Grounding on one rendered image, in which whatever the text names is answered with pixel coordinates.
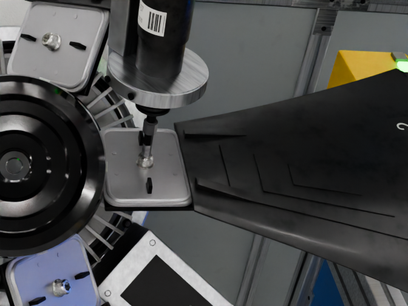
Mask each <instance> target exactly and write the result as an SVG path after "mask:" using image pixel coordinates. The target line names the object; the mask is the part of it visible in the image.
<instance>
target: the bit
mask: <svg viewBox="0 0 408 306"><path fill-rule="evenodd" d="M157 126H158V120H157V119H156V117H152V116H148V115H147V117H146V118H145V119H144V121H143V133H144V140H143V148H142V153H141V154H142V156H143V157H150V155H151V149H152V141H153V136H154V135H155V134H156V133H157Z"/></svg>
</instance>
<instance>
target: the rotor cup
mask: <svg viewBox="0 0 408 306"><path fill-rule="evenodd" d="M100 131H101V129H100V127H99V125H98V123H97V121H96V119H95V118H94V116H93V115H92V113H91V112H90V110H89V109H88V108H87V107H86V106H85V105H84V103H83V102H82V101H81V100H80V99H78V98H77V97H76V96H75V95H74V94H72V93H69V92H68V91H66V90H65V89H63V88H62V87H59V86H58V85H56V84H54V83H51V82H50V81H47V80H44V79H42V78H38V77H35V76H30V75H20V74H3V75H0V157H1V155H2V154H3V153H5V152H7V151H10V150H19V151H22V152H23V153H25V154H26V155H27V156H28V158H29V159H30V162H31V169H30V172H29V174H28V176H27V177H26V178H25V179H24V180H21V181H19V182H10V181H7V180H5V179H4V178H3V177H1V175H0V258H7V259H14V258H20V257H29V256H34V255H37V254H41V253H45V252H46V251H49V250H52V249H54V248H56V247H58V246H60V245H61V244H63V243H64V242H66V241H67V240H69V239H70V238H71V237H73V236H74V235H75V234H76V233H77V234H78V233H79V232H80V231H81V230H82V229H83V228H84V227H85V226H86V225H87V224H88V223H89V221H90V220H91V218H92V217H93V216H94V214H95V212H96V211H97V209H98V207H99V205H100V203H101V200H102V198H103V189H104V185H105V181H106V170H107V161H106V150H105V147H104V142H103V138H102V136H101V133H100Z"/></svg>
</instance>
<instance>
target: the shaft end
mask: <svg viewBox="0 0 408 306"><path fill-rule="evenodd" d="M30 169H31V162H30V159H29V158H28V156H27V155H26V154H25V153H23V152H22V151H19V150H10V151H7V152H5V153H3V154H2V155H1V157H0V175H1V177H3V178H4V179H5V180H7V181H10V182H19V181H21V180H24V179H25V178H26V177H27V176H28V174H29V172H30Z"/></svg>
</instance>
